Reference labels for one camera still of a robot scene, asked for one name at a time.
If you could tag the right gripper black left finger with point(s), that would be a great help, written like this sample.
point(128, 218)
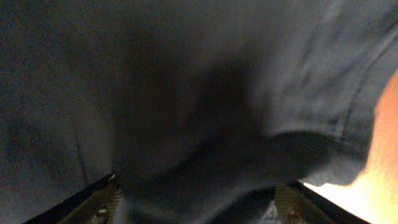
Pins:
point(96, 204)

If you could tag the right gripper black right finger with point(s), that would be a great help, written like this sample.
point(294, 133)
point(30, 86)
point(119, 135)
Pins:
point(297, 204)

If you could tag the navy blue shorts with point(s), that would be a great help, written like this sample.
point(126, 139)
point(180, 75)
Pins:
point(198, 107)

